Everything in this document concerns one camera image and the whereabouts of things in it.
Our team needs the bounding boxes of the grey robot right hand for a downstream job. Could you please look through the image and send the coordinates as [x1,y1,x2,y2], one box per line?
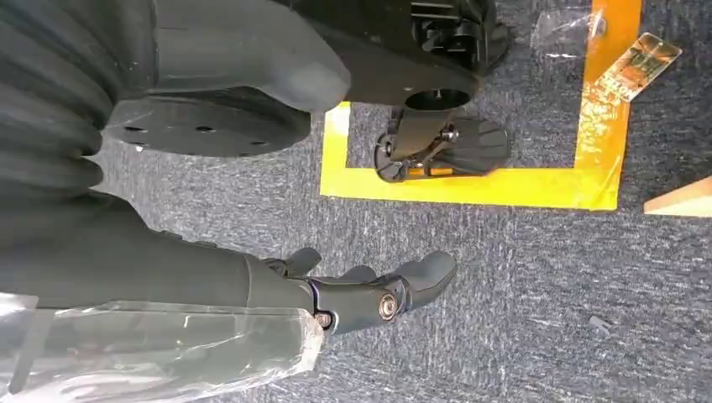
[0,0,459,337]

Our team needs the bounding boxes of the black round joint disc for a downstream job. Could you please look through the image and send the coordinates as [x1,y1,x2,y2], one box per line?
[102,86,313,160]

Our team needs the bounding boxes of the yellow floor tape square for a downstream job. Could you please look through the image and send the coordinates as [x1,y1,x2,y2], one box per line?
[319,0,644,213]

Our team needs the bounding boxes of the black robot leg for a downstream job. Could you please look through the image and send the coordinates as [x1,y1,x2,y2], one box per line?
[276,0,514,111]

